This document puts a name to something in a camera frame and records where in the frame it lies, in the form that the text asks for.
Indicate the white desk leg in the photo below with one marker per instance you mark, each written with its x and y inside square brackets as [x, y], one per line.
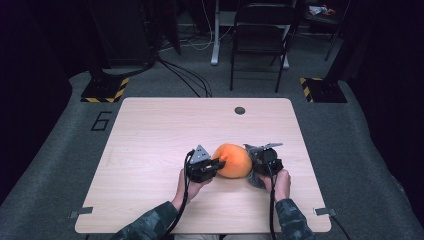
[285, 64]
[215, 50]

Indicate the dark round table grommet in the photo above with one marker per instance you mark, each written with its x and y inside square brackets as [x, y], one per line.
[239, 110]

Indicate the black folding chair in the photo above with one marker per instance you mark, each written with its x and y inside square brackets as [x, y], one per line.
[261, 40]

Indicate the black stand base striped edge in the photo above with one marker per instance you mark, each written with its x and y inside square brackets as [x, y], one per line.
[103, 91]
[325, 91]

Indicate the grey tape strip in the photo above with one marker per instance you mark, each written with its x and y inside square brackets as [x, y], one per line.
[81, 211]
[325, 211]

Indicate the grey cloth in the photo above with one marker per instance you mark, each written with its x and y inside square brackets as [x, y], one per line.
[255, 180]

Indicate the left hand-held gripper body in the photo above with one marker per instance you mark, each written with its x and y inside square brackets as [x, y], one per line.
[200, 170]

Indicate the person's right hand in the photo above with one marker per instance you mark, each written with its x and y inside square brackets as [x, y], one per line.
[281, 186]

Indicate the person's left hand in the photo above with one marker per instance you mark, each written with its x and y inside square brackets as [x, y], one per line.
[185, 191]

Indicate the black cabinet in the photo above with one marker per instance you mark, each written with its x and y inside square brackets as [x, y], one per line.
[123, 33]

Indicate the orange plush toy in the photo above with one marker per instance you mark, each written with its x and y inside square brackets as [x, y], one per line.
[233, 161]

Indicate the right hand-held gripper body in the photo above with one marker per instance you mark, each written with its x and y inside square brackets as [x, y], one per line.
[270, 163]

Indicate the orange and white clutter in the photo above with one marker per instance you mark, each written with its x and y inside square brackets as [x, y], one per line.
[320, 10]

